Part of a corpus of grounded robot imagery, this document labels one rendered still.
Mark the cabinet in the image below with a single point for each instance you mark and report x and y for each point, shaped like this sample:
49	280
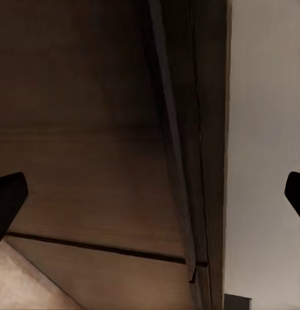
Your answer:
116	112

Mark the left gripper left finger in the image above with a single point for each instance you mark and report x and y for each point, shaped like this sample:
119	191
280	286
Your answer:
13	194

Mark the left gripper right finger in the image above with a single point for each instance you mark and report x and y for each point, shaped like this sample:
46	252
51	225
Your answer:
292	190

